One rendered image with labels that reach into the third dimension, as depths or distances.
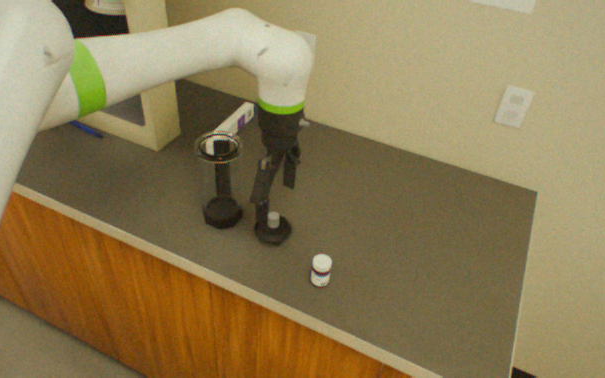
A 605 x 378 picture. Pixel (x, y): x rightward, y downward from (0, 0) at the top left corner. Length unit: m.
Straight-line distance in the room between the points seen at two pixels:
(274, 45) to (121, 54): 0.25
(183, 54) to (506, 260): 0.89
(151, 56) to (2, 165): 0.35
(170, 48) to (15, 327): 1.72
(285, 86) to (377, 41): 0.62
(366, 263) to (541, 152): 0.62
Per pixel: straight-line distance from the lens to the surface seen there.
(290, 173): 1.12
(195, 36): 0.89
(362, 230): 1.23
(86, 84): 0.78
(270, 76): 0.86
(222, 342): 1.41
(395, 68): 1.46
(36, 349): 2.27
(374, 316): 1.06
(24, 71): 0.58
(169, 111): 1.46
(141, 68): 0.82
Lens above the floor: 1.80
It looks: 41 degrees down
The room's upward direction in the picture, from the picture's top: 5 degrees clockwise
